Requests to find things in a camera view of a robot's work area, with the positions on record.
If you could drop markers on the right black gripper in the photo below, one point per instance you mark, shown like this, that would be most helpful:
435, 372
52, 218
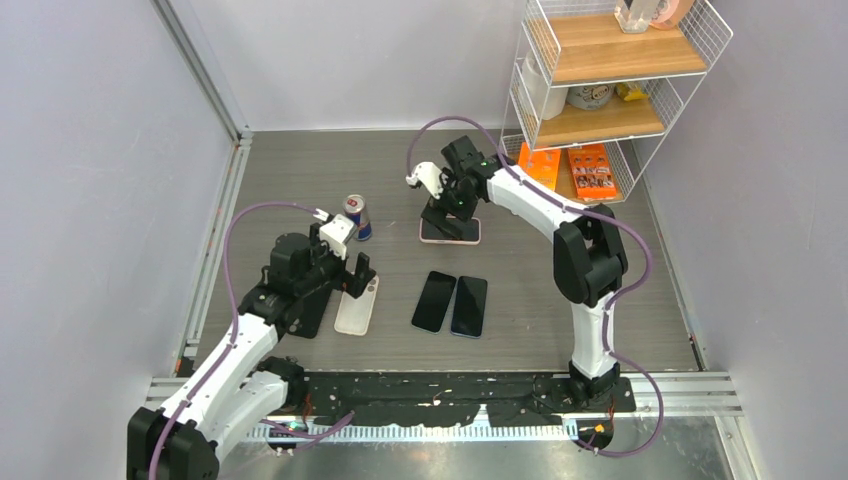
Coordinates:
441, 205

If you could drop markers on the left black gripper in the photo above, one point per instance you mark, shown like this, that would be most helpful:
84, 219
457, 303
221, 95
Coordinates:
354, 282

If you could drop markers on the black phone case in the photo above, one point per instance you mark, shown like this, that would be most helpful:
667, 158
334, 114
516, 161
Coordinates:
314, 318

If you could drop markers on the blue phone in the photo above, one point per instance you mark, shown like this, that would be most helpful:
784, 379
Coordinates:
469, 307

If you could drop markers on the teal phone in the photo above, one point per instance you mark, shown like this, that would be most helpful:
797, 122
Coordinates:
433, 302

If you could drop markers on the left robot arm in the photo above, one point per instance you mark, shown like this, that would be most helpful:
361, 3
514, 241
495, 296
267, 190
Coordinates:
192, 433

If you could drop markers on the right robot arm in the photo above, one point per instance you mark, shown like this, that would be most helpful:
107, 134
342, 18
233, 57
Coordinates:
588, 257

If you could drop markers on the Red Bull can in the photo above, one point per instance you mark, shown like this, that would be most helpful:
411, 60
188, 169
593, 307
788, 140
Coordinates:
355, 209

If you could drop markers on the orange snack box left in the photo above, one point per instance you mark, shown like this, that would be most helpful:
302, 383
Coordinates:
541, 165

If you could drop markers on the orange snack box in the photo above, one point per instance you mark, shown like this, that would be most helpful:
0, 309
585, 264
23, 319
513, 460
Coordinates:
592, 174
541, 165

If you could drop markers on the orange snack box right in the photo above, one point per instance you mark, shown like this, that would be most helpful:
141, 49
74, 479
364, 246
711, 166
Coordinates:
592, 174

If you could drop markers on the white bottle on shelf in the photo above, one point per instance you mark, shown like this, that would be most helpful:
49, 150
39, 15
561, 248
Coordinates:
548, 102

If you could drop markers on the round tin on shelf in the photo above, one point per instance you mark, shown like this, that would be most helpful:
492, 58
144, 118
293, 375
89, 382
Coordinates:
590, 97

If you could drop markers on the yellow packet on shelf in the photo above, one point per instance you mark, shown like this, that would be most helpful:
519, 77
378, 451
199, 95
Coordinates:
631, 91

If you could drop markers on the clear glass jar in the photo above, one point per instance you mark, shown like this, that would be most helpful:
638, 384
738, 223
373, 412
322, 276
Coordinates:
635, 16

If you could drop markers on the pink tape roll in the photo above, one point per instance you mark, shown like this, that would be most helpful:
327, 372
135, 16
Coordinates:
669, 13

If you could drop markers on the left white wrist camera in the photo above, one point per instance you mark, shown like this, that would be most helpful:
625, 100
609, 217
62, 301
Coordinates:
336, 231

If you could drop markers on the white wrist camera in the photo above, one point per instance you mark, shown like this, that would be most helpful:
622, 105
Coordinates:
336, 231
428, 176

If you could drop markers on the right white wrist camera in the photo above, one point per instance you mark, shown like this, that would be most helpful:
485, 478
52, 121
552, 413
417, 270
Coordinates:
428, 176

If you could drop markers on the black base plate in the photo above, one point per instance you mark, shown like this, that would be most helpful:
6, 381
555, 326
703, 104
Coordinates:
447, 399

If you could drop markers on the white wire shelf rack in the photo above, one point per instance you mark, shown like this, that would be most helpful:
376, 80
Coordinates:
577, 43

